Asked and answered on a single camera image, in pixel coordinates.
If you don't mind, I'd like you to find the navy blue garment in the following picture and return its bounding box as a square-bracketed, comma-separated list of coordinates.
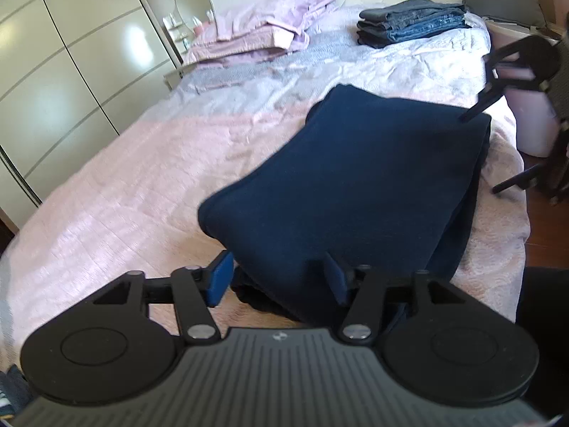
[198, 85, 491, 326]

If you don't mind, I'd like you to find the pink quilted bedspread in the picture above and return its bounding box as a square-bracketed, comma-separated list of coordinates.
[0, 4, 532, 370]

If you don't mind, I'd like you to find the stack of folded jeans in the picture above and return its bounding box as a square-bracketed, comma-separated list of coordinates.
[357, 0, 469, 49]

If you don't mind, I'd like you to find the grey herringbone blanket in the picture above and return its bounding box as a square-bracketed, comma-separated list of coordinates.
[144, 26, 371, 123]

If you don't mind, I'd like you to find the folded lilac blanket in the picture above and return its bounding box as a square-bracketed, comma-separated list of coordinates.
[183, 0, 336, 65]

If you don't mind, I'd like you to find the cream glossy wardrobe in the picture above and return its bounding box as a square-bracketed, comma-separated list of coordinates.
[1, 0, 176, 227]

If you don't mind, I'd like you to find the oval vanity mirror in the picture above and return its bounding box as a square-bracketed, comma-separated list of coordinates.
[175, 0, 214, 35]

